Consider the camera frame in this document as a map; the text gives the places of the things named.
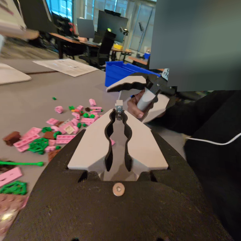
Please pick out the brown square plate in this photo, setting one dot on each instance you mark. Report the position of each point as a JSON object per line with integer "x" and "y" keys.
{"x": 9, "y": 207}

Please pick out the wooden office desk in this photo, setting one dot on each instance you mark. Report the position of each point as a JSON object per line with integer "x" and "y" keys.
{"x": 65, "y": 37}

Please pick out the black monitor on stand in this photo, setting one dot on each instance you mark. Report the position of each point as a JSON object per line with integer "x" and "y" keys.
{"x": 113, "y": 24}

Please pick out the brick instruction booklet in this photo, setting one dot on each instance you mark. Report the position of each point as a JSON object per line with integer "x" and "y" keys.
{"x": 9, "y": 17}

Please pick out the pink flower brick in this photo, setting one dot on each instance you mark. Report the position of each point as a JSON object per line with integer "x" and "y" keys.
{"x": 59, "y": 109}

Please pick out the person's right hand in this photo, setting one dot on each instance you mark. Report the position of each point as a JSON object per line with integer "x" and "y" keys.
{"x": 134, "y": 105}

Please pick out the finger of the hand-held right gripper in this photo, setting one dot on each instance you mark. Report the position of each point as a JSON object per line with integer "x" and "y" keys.
{"x": 158, "y": 107}
{"x": 128, "y": 81}

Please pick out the black office chair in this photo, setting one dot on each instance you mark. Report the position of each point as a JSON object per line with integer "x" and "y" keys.
{"x": 105, "y": 49}

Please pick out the small yellow box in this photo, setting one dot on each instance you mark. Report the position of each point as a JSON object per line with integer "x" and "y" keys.
{"x": 118, "y": 47}

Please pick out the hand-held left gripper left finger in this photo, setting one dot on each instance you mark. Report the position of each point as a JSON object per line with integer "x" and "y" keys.
{"x": 88, "y": 150}

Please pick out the person's right forearm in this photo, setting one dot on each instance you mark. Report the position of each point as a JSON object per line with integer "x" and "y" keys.
{"x": 184, "y": 116}

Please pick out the white book stand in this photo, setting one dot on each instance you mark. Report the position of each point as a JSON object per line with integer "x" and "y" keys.
{"x": 11, "y": 74}

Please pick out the green web piece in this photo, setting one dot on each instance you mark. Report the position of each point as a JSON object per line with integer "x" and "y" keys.
{"x": 37, "y": 145}
{"x": 14, "y": 188}

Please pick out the pink smiling face tile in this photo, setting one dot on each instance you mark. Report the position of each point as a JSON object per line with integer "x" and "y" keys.
{"x": 10, "y": 177}

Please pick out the grey side-stud brick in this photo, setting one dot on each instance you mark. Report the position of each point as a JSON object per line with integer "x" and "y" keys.
{"x": 119, "y": 111}

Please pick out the pile of pink toy bricks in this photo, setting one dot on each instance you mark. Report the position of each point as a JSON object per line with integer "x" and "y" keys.
{"x": 30, "y": 131}

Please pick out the blue plastic bin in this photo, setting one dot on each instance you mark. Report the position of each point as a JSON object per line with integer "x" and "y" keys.
{"x": 116, "y": 75}

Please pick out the black light stand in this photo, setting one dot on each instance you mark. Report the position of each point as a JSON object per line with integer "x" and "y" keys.
{"x": 141, "y": 26}

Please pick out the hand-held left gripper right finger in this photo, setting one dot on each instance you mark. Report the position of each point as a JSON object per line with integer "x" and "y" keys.
{"x": 148, "y": 150}

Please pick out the printed paper sheet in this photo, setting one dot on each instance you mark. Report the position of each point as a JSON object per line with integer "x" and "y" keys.
{"x": 69, "y": 66}

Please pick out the black partition panel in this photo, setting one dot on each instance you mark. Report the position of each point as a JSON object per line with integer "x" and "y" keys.
{"x": 35, "y": 17}

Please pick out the green vine piece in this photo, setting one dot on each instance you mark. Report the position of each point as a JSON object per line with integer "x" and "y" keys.
{"x": 22, "y": 163}

